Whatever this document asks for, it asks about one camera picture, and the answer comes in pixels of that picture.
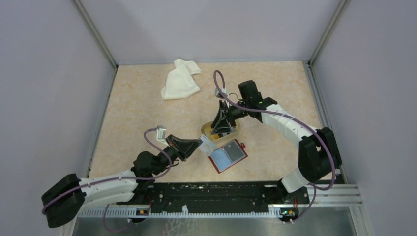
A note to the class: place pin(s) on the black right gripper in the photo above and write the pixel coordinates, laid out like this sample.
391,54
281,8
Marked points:
221,124

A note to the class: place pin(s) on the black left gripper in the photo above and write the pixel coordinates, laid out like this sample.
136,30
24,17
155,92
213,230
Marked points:
182,147

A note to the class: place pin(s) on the beige oval tray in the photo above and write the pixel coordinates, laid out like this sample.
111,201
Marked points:
206,130

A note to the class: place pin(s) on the silver VIP card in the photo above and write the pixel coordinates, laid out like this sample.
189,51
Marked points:
207,146

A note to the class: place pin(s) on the red card holder wallet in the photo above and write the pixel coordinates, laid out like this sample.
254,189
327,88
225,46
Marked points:
220,159

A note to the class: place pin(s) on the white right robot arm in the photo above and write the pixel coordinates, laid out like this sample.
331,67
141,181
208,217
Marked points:
318,154

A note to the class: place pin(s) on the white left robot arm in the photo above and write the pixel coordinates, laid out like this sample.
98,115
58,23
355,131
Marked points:
71,195

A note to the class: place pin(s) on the white crumpled cloth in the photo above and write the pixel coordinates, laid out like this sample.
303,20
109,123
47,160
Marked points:
180,83

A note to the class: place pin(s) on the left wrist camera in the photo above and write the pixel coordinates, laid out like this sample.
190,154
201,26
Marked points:
160,134

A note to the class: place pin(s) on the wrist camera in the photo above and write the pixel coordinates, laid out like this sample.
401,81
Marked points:
220,93
160,134

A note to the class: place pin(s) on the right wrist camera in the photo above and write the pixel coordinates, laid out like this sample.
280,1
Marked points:
220,93

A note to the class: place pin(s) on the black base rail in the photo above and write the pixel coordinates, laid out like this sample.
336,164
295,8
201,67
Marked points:
216,197

